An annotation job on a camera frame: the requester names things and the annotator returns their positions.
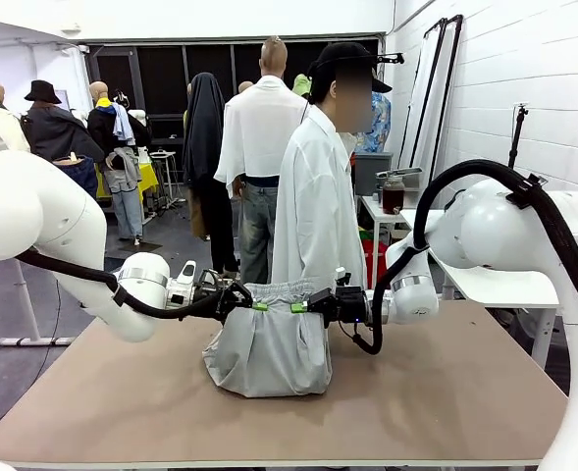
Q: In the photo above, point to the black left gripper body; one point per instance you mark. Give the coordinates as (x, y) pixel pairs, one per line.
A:
(207, 297)

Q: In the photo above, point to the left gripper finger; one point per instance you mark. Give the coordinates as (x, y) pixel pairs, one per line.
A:
(239, 293)
(234, 313)

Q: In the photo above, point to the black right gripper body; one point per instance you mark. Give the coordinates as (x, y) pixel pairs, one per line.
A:
(351, 305)

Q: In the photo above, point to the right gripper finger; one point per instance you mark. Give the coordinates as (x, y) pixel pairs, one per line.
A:
(325, 298)
(328, 315)

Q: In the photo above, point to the grey shorts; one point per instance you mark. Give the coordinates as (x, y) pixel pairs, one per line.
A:
(269, 353)

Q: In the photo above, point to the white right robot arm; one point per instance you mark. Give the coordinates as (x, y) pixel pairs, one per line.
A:
(504, 230)

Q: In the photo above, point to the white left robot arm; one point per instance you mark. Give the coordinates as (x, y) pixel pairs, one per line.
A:
(33, 206)

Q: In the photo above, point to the red crate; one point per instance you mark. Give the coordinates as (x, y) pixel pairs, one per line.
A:
(367, 250)

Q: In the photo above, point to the small white table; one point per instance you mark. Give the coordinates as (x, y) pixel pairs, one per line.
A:
(374, 216)

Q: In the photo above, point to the person in white shirt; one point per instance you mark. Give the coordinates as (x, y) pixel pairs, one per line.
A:
(313, 206)

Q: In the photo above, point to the glass jar of brown liquid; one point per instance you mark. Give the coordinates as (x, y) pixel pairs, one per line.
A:
(394, 198)

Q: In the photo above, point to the yellow covered table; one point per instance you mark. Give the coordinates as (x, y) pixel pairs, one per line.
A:
(148, 179)

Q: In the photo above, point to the grey bin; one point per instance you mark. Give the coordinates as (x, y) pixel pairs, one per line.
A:
(367, 172)

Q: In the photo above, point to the grey metal tool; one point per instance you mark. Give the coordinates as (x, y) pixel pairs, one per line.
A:
(401, 172)

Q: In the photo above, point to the white stool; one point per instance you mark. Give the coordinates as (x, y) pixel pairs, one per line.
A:
(163, 154)

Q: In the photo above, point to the large white side table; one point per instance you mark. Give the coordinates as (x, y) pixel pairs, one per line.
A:
(504, 289)

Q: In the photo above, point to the white table with T-foot leg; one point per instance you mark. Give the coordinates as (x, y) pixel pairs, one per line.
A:
(28, 314)

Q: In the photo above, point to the man in blue floral shirt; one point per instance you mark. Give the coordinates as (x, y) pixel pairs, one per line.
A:
(379, 122)

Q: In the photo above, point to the mannequin in black yellow jacket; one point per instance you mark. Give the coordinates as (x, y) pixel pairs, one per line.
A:
(104, 127)

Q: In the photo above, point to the black-framed white reflector panel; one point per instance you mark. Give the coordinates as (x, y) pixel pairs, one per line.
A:
(423, 98)
(440, 122)

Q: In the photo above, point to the black plastic stool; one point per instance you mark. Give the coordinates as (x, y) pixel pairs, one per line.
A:
(551, 348)

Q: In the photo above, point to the bare mannequin head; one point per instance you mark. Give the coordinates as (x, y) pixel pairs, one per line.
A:
(245, 87)

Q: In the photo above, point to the green hooded garment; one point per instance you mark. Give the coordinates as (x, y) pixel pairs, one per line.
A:
(300, 84)

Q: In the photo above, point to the mannequin with black hat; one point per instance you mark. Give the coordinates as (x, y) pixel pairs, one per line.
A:
(58, 132)

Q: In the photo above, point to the black tripod stand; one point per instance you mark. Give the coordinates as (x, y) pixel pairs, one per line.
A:
(516, 142)

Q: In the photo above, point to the black cap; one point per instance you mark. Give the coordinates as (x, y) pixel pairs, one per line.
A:
(342, 53)

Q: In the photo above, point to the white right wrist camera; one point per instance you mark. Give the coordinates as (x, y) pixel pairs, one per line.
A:
(341, 275)

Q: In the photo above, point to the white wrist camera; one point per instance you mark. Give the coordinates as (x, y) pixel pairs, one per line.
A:
(341, 275)
(186, 275)

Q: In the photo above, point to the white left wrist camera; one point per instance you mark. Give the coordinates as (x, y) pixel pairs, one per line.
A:
(186, 275)

